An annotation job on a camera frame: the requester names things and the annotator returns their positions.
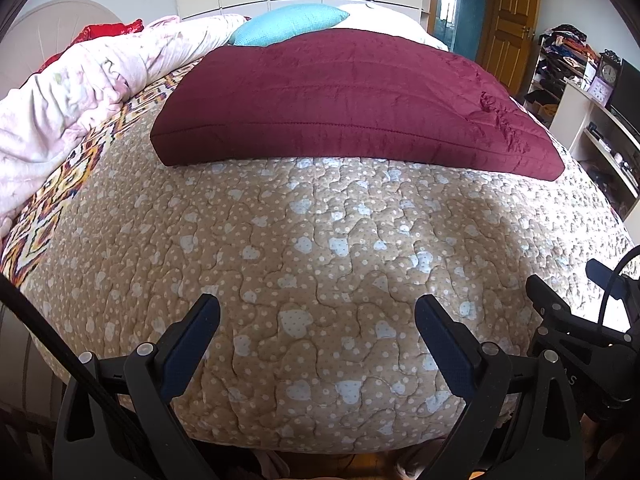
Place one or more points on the teal curtain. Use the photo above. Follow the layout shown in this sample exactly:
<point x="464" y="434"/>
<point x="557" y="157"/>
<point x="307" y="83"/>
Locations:
<point x="467" y="0"/>

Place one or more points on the pink table clock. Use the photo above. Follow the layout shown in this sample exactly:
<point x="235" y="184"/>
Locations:
<point x="599" y="92"/>

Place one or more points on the white shelf unit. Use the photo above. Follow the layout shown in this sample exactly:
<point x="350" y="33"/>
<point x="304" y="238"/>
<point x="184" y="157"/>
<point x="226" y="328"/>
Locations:
<point x="575" y="110"/>

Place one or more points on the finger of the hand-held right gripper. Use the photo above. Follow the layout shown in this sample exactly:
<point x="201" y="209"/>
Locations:
<point x="552" y="305"/>
<point x="607" y="277"/>

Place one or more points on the teal pillow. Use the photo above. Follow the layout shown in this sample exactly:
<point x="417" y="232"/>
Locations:
<point x="285" y="22"/>

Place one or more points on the maroon quilt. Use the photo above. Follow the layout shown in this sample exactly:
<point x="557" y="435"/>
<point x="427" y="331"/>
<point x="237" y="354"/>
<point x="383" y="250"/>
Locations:
<point x="325" y="90"/>

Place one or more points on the rounded beige headboard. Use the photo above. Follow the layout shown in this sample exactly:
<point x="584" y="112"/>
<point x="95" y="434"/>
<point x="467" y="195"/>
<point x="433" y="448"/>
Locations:
<point x="45" y="25"/>

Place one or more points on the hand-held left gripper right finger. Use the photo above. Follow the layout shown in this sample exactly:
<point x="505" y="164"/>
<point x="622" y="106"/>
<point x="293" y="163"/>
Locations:
<point x="445" y="347"/>

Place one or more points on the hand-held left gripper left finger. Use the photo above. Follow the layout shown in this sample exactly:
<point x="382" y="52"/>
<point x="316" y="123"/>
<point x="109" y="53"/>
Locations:
<point x="192" y="340"/>

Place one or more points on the beige heart print quilt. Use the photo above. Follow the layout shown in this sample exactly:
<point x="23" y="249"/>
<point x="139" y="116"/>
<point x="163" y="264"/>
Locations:
<point x="300" y="260"/>

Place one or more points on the shelf rack with clothes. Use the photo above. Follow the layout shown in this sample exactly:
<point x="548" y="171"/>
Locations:
<point x="555" y="65"/>

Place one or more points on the diamond patterned bed cover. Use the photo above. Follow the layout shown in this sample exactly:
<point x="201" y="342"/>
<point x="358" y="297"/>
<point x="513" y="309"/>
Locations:
<point x="45" y="200"/>

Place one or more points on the wooden door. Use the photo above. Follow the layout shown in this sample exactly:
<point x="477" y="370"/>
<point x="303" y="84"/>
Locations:
<point x="510" y="20"/>

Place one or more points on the pink floral duvet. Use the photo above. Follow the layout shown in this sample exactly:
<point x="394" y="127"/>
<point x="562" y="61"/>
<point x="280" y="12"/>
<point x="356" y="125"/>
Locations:
<point x="75" y="95"/>

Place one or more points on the white pillow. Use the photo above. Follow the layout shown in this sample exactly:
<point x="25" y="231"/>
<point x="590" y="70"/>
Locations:
<point x="395" y="22"/>

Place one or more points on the red patterned cloth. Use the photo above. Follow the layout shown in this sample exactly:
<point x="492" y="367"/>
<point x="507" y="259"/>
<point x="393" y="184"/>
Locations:
<point x="100" y="30"/>

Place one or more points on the dark ornate clock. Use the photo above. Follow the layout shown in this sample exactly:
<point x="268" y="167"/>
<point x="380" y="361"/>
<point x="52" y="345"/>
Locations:
<point x="609" y="70"/>

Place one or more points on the black monitor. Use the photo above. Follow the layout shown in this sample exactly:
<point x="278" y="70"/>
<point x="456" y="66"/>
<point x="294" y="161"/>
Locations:
<point x="627" y="95"/>

